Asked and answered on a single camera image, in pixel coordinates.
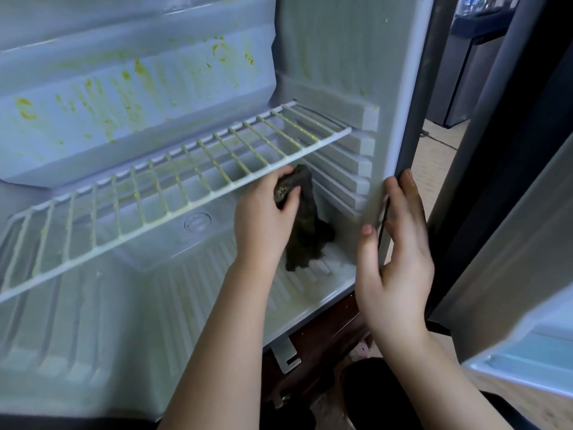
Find person's left hand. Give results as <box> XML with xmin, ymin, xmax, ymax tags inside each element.
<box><xmin>235</xmin><ymin>165</ymin><xmax>302</xmax><ymax>274</ymax></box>

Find person's right hand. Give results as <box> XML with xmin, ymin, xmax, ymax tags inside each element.
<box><xmin>355</xmin><ymin>169</ymin><xmax>436</xmax><ymax>350</ymax></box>

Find person's dark trousers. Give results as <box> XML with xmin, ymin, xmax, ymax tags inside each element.
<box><xmin>260</xmin><ymin>356</ymin><xmax>538</xmax><ymax>430</ymax></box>

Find grey mini fridge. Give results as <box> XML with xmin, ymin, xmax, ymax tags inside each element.
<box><xmin>0</xmin><ymin>0</ymin><xmax>458</xmax><ymax>419</ymax></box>

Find white wire shelf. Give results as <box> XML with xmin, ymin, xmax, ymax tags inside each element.
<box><xmin>0</xmin><ymin>101</ymin><xmax>353</xmax><ymax>303</ymax></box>

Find dark cabinet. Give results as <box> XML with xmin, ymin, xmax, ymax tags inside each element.
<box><xmin>425</xmin><ymin>8</ymin><xmax>513</xmax><ymax>129</ymax></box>

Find dark grey cloth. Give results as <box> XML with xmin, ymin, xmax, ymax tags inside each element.
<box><xmin>274</xmin><ymin>165</ymin><xmax>337</xmax><ymax>272</ymax></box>

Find fridge door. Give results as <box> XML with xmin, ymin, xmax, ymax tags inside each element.
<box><xmin>425</xmin><ymin>0</ymin><xmax>573</xmax><ymax>397</ymax></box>

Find person's left forearm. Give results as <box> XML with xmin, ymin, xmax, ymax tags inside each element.
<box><xmin>156</xmin><ymin>259</ymin><xmax>283</xmax><ymax>430</ymax></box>

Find dark red wooden stand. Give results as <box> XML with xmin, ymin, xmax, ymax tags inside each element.
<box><xmin>260</xmin><ymin>291</ymin><xmax>370</xmax><ymax>430</ymax></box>

